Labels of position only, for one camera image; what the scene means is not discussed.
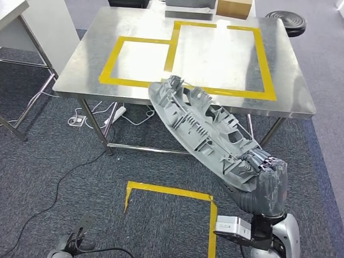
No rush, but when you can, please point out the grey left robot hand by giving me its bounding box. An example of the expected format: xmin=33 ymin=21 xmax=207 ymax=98
xmin=47 ymin=235 xmax=73 ymax=258

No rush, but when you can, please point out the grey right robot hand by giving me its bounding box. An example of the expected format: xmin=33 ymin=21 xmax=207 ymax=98
xmin=223 ymin=149 xmax=288 ymax=218

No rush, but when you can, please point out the grey plastic wheel hubcap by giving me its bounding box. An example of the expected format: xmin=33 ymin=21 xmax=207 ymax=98
xmin=148 ymin=75 xmax=272 ymax=193

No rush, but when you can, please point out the stainless steel workbench table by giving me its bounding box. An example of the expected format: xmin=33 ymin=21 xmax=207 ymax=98
xmin=52 ymin=6 xmax=318 ymax=156

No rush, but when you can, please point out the yellow floor tape marking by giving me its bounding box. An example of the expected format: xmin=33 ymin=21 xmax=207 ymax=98
xmin=123 ymin=181 xmax=218 ymax=258

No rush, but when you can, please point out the white power strip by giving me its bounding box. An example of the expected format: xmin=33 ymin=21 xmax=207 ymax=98
xmin=104 ymin=106 xmax=127 ymax=126

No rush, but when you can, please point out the black round stool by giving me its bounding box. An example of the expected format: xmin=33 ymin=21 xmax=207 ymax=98
xmin=265 ymin=10 xmax=307 ymax=38

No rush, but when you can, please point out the brown cardboard box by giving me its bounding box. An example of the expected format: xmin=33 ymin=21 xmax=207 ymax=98
xmin=216 ymin=0 xmax=253 ymax=20

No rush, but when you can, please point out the grey laptop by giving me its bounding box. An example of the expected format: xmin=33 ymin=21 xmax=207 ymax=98
xmin=164 ymin=0 xmax=217 ymax=22

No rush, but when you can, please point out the white cabinet panel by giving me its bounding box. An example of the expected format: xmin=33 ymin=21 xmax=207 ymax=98
xmin=20 ymin=0 xmax=81 ymax=76

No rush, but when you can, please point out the stainless steel side table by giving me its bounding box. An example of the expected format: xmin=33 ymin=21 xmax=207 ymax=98
xmin=0 ymin=0 xmax=58 ymax=142

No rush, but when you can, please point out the black floor cable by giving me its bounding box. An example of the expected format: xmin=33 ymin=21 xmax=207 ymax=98
xmin=0 ymin=126 xmax=116 ymax=258

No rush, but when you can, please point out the black camera cable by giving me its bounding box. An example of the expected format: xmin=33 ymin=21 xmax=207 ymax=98
xmin=67 ymin=231 xmax=135 ymax=258

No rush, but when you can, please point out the white charger with cable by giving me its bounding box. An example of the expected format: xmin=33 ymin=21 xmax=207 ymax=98
xmin=67 ymin=114 xmax=87 ymax=127

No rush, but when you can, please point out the white power cable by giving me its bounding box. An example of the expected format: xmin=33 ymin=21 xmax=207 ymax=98
xmin=122 ymin=105 xmax=155 ymax=126

